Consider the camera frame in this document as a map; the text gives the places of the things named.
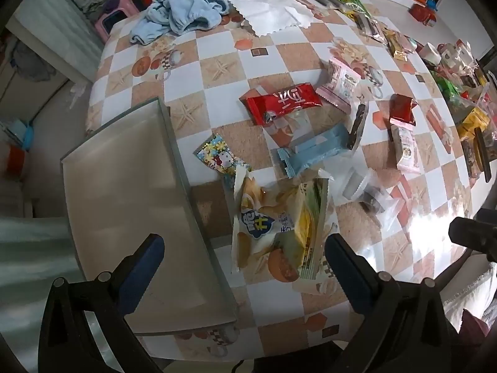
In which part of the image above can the white cloth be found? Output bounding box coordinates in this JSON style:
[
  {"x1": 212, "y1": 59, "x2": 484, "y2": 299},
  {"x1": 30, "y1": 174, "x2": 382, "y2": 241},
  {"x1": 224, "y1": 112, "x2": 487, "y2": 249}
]
[{"x1": 224, "y1": 0, "x2": 316, "y2": 38}]

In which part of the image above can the light blue snack packet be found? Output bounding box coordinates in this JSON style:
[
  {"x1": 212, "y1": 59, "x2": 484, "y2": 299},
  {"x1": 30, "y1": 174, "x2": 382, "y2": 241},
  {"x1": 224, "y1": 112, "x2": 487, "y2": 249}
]
[{"x1": 271, "y1": 122, "x2": 351, "y2": 178}]

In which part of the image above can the pink plastic stool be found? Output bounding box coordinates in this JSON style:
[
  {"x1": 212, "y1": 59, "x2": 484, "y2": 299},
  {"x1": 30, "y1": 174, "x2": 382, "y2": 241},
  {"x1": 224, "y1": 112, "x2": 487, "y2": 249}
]
[{"x1": 94, "y1": 0, "x2": 141, "y2": 40}]

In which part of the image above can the grey cardboard box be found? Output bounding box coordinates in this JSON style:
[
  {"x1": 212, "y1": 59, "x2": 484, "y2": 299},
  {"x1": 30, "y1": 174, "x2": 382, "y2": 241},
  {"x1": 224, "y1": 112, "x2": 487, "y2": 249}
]
[{"x1": 61, "y1": 96, "x2": 239, "y2": 335}]

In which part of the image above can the dark biscuit clear packet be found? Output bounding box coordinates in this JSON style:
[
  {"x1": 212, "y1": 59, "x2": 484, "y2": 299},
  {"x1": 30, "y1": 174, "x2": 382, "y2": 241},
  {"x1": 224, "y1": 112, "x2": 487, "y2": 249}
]
[{"x1": 359, "y1": 181, "x2": 394, "y2": 215}]

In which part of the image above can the pile of snack packets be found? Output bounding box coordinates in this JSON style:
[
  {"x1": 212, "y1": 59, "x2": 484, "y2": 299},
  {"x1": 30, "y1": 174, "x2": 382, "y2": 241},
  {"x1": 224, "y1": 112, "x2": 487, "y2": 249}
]
[{"x1": 427, "y1": 61, "x2": 497, "y2": 182}]

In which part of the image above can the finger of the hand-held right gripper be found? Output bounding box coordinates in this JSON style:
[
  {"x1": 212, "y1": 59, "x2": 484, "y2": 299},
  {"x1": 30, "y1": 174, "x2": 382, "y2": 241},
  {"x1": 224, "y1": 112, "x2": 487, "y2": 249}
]
[{"x1": 448, "y1": 208, "x2": 497, "y2": 263}]

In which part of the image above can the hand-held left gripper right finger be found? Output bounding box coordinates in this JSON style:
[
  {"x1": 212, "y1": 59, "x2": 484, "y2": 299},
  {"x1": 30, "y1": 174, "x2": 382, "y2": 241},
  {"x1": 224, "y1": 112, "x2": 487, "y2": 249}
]
[{"x1": 325, "y1": 234, "x2": 467, "y2": 373}]

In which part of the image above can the orange bucket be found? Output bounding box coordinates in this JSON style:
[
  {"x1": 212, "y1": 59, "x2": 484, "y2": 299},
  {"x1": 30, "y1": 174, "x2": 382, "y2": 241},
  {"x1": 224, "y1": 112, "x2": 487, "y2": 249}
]
[{"x1": 0, "y1": 143, "x2": 26, "y2": 176}]

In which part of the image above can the pale green curtain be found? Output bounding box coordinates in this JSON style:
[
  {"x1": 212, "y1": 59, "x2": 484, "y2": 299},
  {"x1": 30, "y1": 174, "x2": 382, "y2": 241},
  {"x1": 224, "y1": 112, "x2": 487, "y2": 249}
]
[{"x1": 0, "y1": 215, "x2": 80, "y2": 358}]

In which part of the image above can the light blue towel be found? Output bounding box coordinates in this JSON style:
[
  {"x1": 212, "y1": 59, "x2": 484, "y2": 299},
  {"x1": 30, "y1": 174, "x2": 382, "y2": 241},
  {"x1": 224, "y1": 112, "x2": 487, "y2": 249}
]
[{"x1": 130, "y1": 0, "x2": 234, "y2": 46}]

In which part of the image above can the cartoon candy packet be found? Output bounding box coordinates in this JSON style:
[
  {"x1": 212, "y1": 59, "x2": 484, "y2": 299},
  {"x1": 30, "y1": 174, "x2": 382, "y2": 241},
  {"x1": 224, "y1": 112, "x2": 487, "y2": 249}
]
[{"x1": 195, "y1": 134, "x2": 250, "y2": 182}]

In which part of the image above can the maroon cloth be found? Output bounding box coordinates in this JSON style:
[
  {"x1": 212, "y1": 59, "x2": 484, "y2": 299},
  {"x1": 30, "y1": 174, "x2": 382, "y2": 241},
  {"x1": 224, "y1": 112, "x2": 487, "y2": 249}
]
[{"x1": 459, "y1": 308, "x2": 490, "y2": 337}]

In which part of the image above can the row of snack packets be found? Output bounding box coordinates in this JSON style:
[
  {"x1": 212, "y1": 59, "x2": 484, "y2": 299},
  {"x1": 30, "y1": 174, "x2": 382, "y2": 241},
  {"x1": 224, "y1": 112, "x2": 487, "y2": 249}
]
[{"x1": 303, "y1": 0, "x2": 419, "y2": 62}]

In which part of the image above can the red box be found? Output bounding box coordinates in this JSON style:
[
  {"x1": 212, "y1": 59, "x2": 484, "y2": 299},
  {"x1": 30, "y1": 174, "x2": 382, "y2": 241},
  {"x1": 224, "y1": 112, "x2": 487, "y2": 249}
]
[{"x1": 409, "y1": 3, "x2": 439, "y2": 29}]

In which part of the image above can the grey wafer clear packet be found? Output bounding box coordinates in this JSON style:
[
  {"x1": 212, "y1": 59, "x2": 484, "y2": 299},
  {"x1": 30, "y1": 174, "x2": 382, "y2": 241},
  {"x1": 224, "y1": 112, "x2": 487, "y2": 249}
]
[{"x1": 337, "y1": 166, "x2": 374, "y2": 203}]

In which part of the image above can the dark red snack packet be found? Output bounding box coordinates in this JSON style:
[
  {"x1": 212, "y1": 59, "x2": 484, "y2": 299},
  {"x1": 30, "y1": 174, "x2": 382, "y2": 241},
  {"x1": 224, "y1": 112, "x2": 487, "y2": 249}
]
[{"x1": 389, "y1": 94, "x2": 418, "y2": 127}]

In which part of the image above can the pink white snack packet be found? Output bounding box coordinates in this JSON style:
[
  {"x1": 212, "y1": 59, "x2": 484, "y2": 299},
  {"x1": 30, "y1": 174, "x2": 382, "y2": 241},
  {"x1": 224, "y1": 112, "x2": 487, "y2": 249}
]
[{"x1": 390, "y1": 122, "x2": 422, "y2": 174}]

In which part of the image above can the white cup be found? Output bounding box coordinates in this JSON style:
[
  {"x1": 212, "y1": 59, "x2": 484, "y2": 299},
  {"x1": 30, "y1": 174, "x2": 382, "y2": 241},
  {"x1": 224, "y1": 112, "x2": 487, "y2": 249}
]
[{"x1": 420, "y1": 43, "x2": 444, "y2": 65}]

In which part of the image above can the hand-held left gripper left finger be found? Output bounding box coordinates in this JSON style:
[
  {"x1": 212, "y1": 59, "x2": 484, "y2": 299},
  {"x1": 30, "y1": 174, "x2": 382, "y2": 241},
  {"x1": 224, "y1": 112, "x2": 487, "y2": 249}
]
[{"x1": 38, "y1": 234, "x2": 166, "y2": 373}]

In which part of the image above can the yellow chips bag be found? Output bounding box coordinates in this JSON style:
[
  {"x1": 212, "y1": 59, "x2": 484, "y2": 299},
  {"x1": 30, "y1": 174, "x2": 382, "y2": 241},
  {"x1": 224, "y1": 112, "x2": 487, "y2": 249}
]
[{"x1": 231, "y1": 169, "x2": 331, "y2": 281}]

